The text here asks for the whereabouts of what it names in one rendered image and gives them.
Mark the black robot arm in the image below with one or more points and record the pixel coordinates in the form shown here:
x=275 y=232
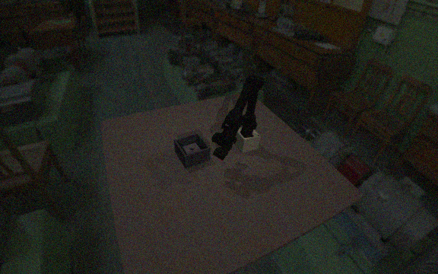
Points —
x=235 y=117

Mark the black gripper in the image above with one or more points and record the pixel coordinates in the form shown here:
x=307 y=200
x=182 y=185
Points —
x=221 y=152

